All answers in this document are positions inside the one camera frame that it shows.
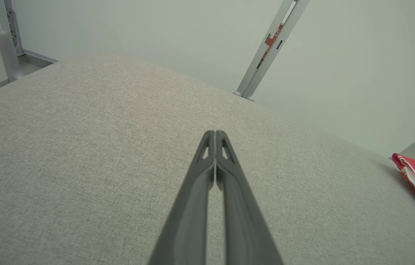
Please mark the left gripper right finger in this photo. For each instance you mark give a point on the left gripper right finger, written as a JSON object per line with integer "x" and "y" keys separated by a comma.
{"x": 244, "y": 228}

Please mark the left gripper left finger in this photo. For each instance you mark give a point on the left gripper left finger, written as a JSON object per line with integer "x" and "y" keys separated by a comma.
{"x": 189, "y": 221}

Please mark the grey double partition post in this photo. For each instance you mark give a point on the grey double partition post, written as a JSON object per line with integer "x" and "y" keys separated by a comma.
{"x": 251, "y": 82}

